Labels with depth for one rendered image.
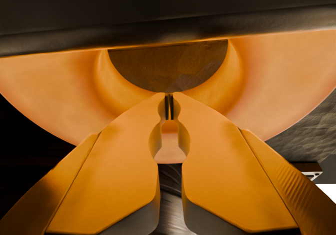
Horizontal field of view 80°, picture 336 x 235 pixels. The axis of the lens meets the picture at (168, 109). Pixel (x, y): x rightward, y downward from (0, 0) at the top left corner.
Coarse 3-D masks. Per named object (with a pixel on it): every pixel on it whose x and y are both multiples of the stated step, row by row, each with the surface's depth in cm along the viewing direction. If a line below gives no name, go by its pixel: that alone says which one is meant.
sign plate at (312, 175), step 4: (292, 164) 40; (296, 164) 40; (300, 164) 40; (304, 164) 40; (308, 164) 40; (312, 164) 40; (316, 164) 40; (300, 168) 40; (304, 168) 40; (308, 168) 40; (312, 168) 40; (316, 168) 40; (320, 168) 40; (304, 172) 40; (308, 172) 40; (312, 172) 40; (316, 172) 40; (320, 172) 40; (308, 176) 40; (312, 176) 40; (316, 176) 41
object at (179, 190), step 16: (0, 144) 29; (16, 144) 28; (32, 144) 27; (48, 144) 27; (64, 144) 27; (0, 160) 22; (16, 160) 22; (32, 160) 22; (48, 160) 22; (160, 176) 32; (176, 176) 36; (176, 192) 28
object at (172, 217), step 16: (0, 176) 22; (16, 176) 22; (32, 176) 22; (0, 192) 21; (16, 192) 21; (160, 192) 27; (0, 208) 20; (160, 208) 25; (176, 208) 27; (160, 224) 24; (176, 224) 26
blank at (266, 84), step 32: (320, 32) 7; (0, 64) 8; (32, 64) 8; (64, 64) 8; (96, 64) 8; (224, 64) 11; (256, 64) 8; (288, 64) 8; (320, 64) 8; (32, 96) 9; (64, 96) 9; (96, 96) 9; (128, 96) 12; (192, 96) 13; (224, 96) 11; (256, 96) 10; (288, 96) 10; (320, 96) 10; (64, 128) 11; (96, 128) 11; (256, 128) 12; (160, 160) 14
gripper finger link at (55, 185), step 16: (80, 144) 8; (64, 160) 7; (80, 160) 7; (48, 176) 6; (64, 176) 6; (32, 192) 6; (48, 192) 6; (64, 192) 6; (16, 208) 6; (32, 208) 6; (48, 208) 6; (0, 224) 5; (16, 224) 5; (32, 224) 5; (48, 224) 5
